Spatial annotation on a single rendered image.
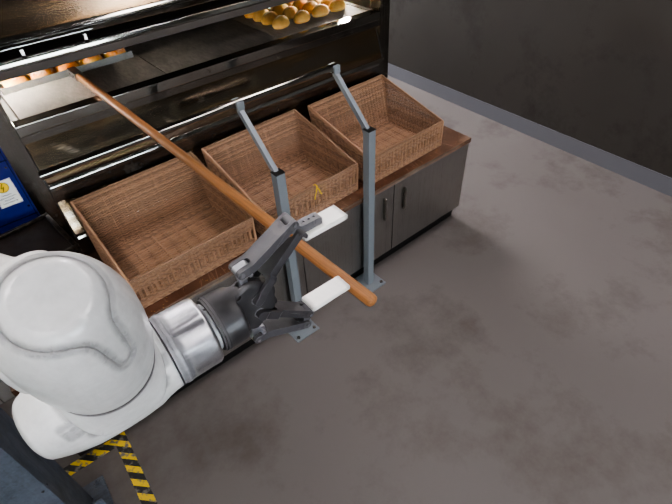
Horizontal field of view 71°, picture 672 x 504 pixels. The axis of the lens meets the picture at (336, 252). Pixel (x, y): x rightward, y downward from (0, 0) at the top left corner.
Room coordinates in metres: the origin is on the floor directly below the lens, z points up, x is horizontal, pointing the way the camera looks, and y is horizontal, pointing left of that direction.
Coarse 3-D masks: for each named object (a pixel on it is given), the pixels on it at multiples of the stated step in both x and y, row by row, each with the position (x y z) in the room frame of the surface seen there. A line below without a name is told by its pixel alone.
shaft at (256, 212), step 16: (80, 80) 1.92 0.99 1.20; (128, 112) 1.59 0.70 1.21; (144, 128) 1.48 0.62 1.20; (160, 144) 1.39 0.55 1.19; (192, 160) 1.25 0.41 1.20; (208, 176) 1.16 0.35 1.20; (224, 192) 1.09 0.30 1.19; (256, 208) 0.99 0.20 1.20; (304, 256) 0.82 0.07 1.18; (320, 256) 0.80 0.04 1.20; (336, 272) 0.75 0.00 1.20; (352, 288) 0.70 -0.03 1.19; (368, 304) 0.66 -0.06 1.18
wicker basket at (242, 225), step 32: (96, 192) 1.64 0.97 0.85; (128, 192) 1.70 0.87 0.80; (160, 192) 1.77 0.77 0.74; (192, 192) 1.84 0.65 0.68; (96, 224) 1.58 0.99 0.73; (128, 224) 1.64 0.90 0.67; (192, 224) 1.72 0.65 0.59; (224, 224) 1.70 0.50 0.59; (128, 256) 1.53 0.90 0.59; (160, 256) 1.51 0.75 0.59; (192, 256) 1.38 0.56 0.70; (224, 256) 1.46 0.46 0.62; (160, 288) 1.28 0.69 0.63
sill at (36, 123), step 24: (336, 24) 2.51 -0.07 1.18; (360, 24) 2.60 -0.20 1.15; (264, 48) 2.23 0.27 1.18; (288, 48) 2.31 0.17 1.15; (192, 72) 2.01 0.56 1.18; (216, 72) 2.08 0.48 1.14; (96, 96) 1.81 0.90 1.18; (120, 96) 1.82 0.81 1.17; (144, 96) 1.87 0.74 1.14; (24, 120) 1.64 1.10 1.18; (48, 120) 1.65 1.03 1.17; (72, 120) 1.69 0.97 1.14
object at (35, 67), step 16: (240, 0) 2.24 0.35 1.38; (272, 0) 2.11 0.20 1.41; (288, 0) 2.15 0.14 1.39; (224, 16) 1.97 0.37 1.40; (160, 32) 1.81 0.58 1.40; (176, 32) 1.84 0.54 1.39; (96, 48) 1.67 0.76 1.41; (112, 48) 1.69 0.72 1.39; (32, 64) 1.54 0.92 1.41; (48, 64) 1.57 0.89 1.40; (0, 80) 1.48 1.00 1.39
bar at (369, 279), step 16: (336, 64) 2.01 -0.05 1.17; (288, 80) 1.87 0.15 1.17; (304, 80) 1.90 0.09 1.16; (336, 80) 1.99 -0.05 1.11; (256, 96) 1.76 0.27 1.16; (208, 112) 1.64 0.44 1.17; (240, 112) 1.70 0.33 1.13; (160, 128) 1.53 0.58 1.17; (176, 128) 1.55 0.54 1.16; (368, 128) 1.85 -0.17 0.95; (112, 144) 1.43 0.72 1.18; (128, 144) 1.44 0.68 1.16; (256, 144) 1.63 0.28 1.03; (368, 144) 1.82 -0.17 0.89; (80, 160) 1.35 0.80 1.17; (272, 160) 1.59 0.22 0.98; (368, 160) 1.82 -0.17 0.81; (48, 176) 1.28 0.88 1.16; (272, 176) 1.55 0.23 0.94; (368, 176) 1.82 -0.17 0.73; (368, 192) 1.82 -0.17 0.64; (288, 208) 1.54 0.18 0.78; (368, 208) 1.82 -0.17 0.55; (368, 224) 1.82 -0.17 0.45; (368, 240) 1.82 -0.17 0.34; (368, 256) 1.82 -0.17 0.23; (288, 272) 1.54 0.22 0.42; (368, 272) 1.82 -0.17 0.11; (368, 288) 1.79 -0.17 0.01; (304, 336) 1.49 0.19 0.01
